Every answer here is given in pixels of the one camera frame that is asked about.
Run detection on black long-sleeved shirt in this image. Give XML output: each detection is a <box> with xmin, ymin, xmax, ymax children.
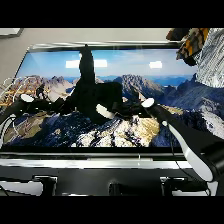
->
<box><xmin>64</xmin><ymin>44</ymin><xmax>125</xmax><ymax>125</ymax></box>

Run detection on brown clothes hanger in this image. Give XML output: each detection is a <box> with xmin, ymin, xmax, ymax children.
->
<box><xmin>0</xmin><ymin>96</ymin><xmax>24</xmax><ymax>108</ymax></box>
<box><xmin>0</xmin><ymin>83</ymin><xmax>38</xmax><ymax>98</ymax></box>

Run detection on grey striped garment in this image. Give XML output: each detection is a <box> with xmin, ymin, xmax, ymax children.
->
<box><xmin>193</xmin><ymin>28</ymin><xmax>224</xmax><ymax>89</ymax></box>

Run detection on silver frame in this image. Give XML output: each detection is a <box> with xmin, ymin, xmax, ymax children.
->
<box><xmin>0</xmin><ymin>151</ymin><xmax>224</xmax><ymax>197</ymax></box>

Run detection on black cable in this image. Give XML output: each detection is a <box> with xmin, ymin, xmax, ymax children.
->
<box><xmin>168</xmin><ymin>128</ymin><xmax>213</xmax><ymax>197</ymax></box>

